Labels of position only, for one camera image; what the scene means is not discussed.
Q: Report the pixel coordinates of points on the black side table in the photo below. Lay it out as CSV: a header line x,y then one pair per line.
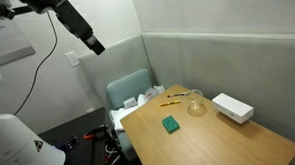
x,y
79,151

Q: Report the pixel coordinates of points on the orange handled clamp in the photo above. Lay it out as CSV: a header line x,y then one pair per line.
x,y
89,135

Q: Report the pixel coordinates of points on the teal upholstered chair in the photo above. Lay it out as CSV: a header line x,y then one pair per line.
x,y
120,92

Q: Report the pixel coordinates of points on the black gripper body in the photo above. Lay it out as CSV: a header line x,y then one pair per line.
x,y
69,17

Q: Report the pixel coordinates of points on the black marker pen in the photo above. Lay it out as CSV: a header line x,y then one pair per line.
x,y
179,94

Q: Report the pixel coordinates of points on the white wall switch plate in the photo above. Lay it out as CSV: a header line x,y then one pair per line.
x,y
72,58

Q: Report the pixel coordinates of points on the grey wall board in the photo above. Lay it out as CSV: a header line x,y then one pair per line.
x,y
13,44

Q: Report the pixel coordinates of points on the green sponge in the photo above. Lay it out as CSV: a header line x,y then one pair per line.
x,y
170,124

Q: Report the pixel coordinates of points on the white rectangular box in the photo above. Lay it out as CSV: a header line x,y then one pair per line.
x,y
232,108

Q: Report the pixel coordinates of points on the clear glass bowl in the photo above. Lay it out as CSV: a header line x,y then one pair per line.
x,y
195,106

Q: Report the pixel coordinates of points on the yellow pen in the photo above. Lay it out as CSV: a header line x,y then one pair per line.
x,y
171,103

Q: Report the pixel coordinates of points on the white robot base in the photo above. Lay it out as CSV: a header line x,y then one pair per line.
x,y
19,145

